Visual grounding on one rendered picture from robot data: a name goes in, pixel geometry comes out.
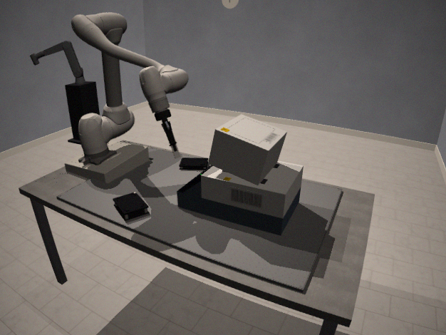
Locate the beige and dark blue benchtop machine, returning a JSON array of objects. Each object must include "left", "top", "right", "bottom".
[{"left": 177, "top": 114, "right": 304, "bottom": 236}]

